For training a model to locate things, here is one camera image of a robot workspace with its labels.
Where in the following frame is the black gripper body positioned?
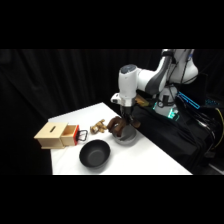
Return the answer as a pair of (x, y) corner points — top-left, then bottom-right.
(120, 104), (134, 118)

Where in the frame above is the light wooden box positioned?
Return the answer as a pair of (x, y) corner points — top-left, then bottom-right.
(33, 121), (69, 150)

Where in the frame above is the black bowl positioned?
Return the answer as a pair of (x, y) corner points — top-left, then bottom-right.
(78, 139), (111, 169)

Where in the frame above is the blue-lit black device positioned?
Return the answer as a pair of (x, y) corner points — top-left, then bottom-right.
(176, 91), (202, 111)

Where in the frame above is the black curtain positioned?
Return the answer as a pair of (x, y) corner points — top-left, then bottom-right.
(0, 49), (224, 176)

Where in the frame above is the tan wrist mount block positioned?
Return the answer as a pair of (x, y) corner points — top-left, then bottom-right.
(134, 94), (148, 108)

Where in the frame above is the yellow cable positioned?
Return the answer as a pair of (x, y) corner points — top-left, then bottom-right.
(213, 107), (224, 151)

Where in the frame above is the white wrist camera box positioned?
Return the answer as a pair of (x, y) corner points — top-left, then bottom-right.
(110, 92), (121, 105)

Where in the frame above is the wooden drawer with red front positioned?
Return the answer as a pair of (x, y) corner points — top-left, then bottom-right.
(61, 124), (89, 147)

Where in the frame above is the black cloth-covered robot stand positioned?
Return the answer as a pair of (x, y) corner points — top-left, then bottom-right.
(123, 98), (224, 176)

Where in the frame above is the small tan plush giraffe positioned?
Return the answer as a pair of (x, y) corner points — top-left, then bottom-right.
(89, 118), (108, 135)

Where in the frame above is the grey bowl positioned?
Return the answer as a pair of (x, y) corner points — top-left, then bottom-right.
(112, 127), (138, 147)

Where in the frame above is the brown plush deer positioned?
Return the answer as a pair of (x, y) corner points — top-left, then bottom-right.
(106, 115), (142, 138)

